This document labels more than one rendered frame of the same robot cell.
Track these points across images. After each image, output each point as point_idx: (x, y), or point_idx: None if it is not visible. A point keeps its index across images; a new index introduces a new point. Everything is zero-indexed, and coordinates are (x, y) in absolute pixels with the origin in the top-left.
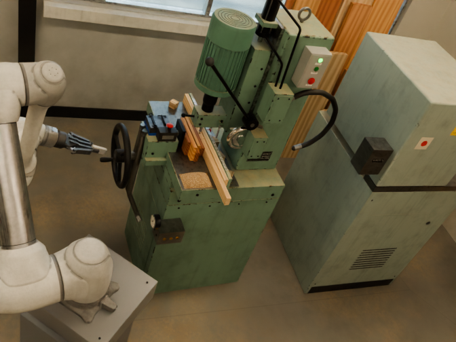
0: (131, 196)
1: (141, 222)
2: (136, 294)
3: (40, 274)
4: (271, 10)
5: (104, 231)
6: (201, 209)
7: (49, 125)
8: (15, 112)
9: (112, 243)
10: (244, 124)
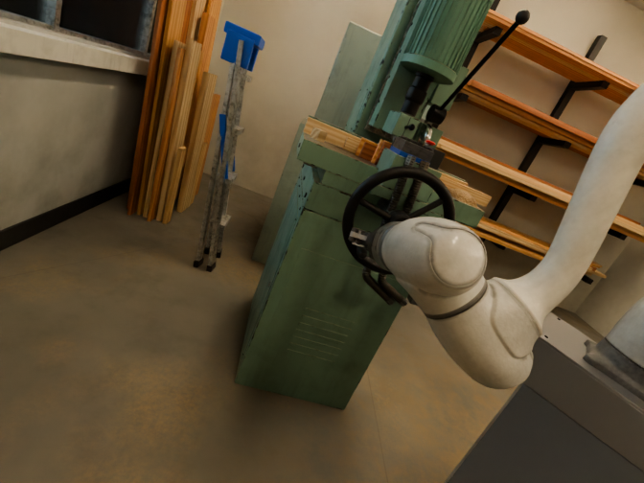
0: (386, 281)
1: (324, 326)
2: (580, 333)
3: None
4: None
5: (224, 407)
6: None
7: (396, 222)
8: None
9: (251, 405)
10: (441, 118)
